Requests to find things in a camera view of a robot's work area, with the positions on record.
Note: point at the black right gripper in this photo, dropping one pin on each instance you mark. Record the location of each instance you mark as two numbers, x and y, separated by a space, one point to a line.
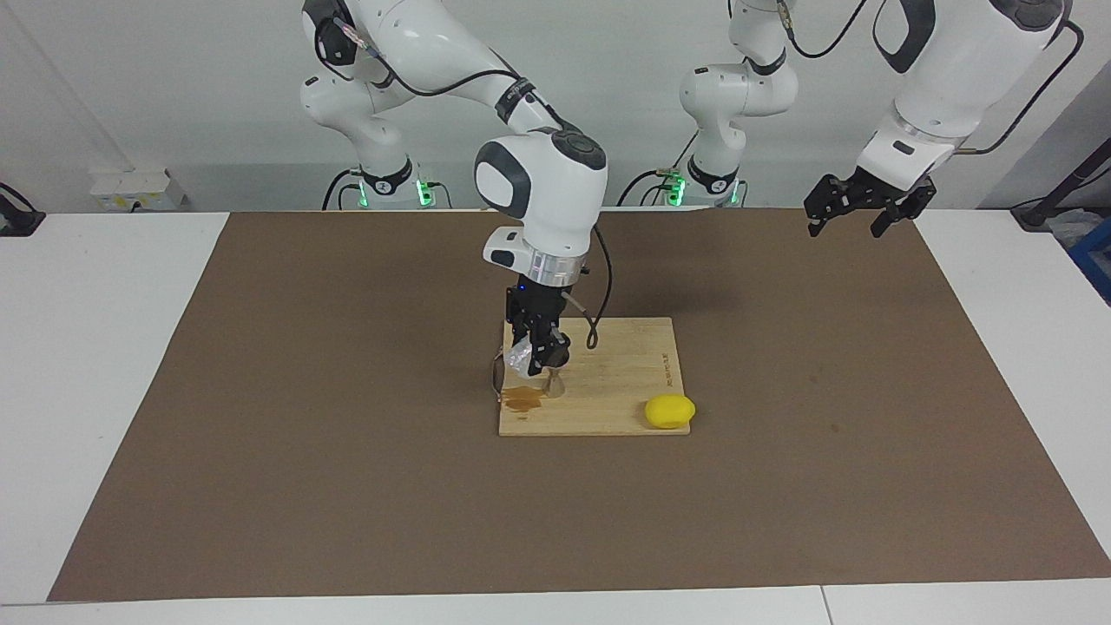
534 305

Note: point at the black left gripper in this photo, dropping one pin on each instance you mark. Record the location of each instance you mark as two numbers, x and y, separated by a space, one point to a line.
885 187

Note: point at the clear plastic cup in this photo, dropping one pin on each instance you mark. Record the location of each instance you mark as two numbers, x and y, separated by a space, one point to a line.
519 358

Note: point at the steel jigger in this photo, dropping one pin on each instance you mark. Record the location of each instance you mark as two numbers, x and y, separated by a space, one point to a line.
554 386

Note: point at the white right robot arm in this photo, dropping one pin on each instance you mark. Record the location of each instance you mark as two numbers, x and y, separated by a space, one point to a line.
538 191

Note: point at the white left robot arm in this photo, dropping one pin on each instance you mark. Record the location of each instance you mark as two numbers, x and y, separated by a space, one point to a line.
946 69

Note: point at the bamboo cutting board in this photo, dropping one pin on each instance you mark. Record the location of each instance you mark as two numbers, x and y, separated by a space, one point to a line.
625 373

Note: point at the yellow lemon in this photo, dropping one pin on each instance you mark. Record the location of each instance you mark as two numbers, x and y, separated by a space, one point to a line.
668 411

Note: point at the black stand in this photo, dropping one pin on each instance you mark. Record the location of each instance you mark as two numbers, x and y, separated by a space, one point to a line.
1068 187

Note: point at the clear plastic bag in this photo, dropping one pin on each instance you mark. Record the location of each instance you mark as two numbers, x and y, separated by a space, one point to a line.
1072 227

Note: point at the brown table mat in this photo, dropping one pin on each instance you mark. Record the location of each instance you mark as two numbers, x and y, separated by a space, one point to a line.
347 486

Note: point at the blue crate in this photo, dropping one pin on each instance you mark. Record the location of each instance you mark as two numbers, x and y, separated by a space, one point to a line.
1095 260

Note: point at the white power strip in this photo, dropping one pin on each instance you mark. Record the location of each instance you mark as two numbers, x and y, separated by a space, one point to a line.
139 187

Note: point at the black clamp mount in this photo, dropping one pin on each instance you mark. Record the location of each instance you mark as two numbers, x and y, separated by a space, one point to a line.
17 221

